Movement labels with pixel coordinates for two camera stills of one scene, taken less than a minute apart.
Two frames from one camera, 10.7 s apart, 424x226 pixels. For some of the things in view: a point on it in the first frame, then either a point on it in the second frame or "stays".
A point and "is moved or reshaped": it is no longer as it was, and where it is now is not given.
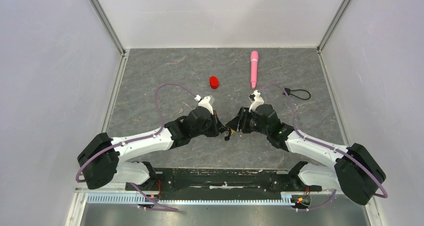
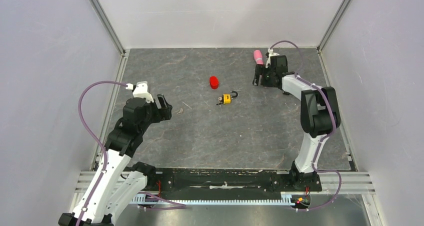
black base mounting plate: [220, 181] stays
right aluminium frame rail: [342, 7] stays
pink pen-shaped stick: [254, 59] is moved or reshaped
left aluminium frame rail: [123, 51] stays
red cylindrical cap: [214, 82] stays
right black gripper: [239, 123] → [259, 72]
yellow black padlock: [227, 134] → [227, 97]
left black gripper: [218, 127] → [163, 113]
